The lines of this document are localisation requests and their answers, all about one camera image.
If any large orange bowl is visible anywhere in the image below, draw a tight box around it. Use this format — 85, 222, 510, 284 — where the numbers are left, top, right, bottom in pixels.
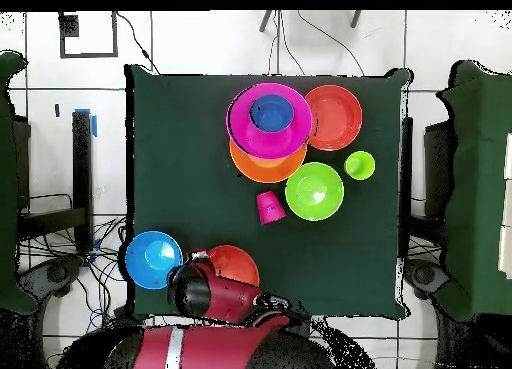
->
229, 140, 308, 185

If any black square floor frame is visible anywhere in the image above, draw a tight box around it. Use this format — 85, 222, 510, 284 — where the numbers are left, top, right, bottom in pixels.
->
58, 10, 120, 59

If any tangle of floor cables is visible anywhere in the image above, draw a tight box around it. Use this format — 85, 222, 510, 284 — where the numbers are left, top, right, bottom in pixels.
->
17, 216, 129, 362

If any raspberry red cup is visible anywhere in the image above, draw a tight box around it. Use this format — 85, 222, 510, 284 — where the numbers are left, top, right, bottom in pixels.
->
255, 190, 288, 226

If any black metal stand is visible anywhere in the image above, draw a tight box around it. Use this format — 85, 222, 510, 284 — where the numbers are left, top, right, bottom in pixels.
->
15, 110, 95, 253

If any blue tape strip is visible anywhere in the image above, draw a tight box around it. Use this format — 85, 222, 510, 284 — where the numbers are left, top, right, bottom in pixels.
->
73, 107, 98, 138

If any dark green table cloth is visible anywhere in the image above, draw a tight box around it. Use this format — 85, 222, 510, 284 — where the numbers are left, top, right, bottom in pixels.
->
123, 63, 413, 320

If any white box stack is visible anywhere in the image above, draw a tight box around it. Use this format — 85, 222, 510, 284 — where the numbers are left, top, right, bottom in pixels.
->
497, 132, 512, 281

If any large pink bowl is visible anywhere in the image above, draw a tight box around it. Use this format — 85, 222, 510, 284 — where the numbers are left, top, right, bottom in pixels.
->
225, 82, 313, 160

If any light blue bowl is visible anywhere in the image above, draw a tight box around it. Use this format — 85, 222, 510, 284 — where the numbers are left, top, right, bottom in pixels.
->
124, 230, 184, 290

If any black pedestal foot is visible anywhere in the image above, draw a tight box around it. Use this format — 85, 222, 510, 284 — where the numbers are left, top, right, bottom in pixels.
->
17, 255, 85, 302
403, 258, 449, 300

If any red-orange bowl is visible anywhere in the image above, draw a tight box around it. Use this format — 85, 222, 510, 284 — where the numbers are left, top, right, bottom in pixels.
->
207, 244, 261, 288
304, 84, 364, 152

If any small dark blue bowl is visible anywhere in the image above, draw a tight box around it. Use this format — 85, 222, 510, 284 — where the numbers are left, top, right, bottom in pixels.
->
249, 94, 296, 134

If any light green cup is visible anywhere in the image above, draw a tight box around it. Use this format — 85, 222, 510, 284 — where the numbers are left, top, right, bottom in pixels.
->
343, 150, 376, 181

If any black power brick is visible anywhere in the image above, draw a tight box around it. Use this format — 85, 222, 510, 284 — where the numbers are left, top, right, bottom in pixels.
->
113, 304, 139, 326

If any green bowl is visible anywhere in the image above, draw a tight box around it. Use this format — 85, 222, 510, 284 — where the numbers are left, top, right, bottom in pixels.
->
284, 161, 345, 222

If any black floor cable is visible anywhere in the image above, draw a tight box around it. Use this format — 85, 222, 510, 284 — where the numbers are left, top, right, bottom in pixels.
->
295, 10, 366, 77
115, 10, 161, 75

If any green clothed side table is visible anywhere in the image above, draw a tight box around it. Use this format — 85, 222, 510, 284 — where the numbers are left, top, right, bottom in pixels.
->
435, 59, 512, 323
0, 50, 39, 315

